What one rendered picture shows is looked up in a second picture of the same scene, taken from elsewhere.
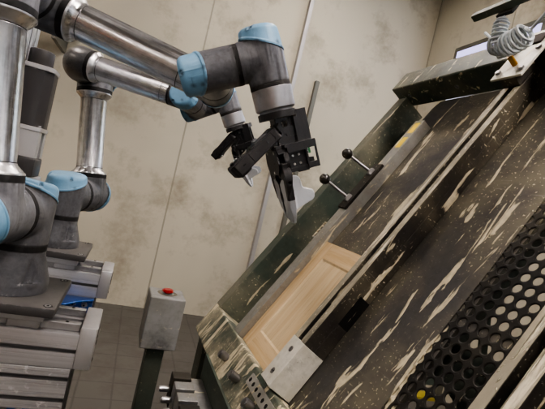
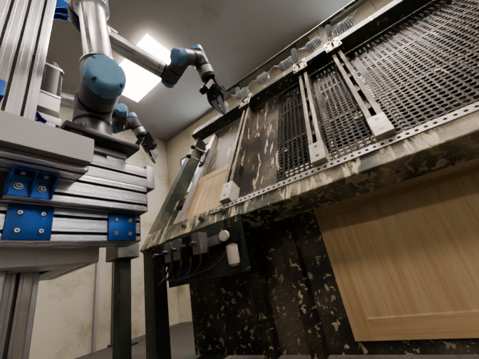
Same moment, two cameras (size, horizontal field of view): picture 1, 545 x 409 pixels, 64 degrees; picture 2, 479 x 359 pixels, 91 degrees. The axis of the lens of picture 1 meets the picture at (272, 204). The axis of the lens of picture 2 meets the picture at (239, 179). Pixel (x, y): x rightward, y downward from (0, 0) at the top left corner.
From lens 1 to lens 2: 0.98 m
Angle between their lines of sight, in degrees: 45
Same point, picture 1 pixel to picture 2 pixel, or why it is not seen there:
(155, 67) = (150, 60)
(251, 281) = (165, 216)
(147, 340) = (122, 251)
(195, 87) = (183, 57)
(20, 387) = (122, 195)
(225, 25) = not seen: hidden behind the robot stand
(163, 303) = not seen: hidden behind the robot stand
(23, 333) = (118, 163)
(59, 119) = not seen: outside the picture
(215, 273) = (67, 320)
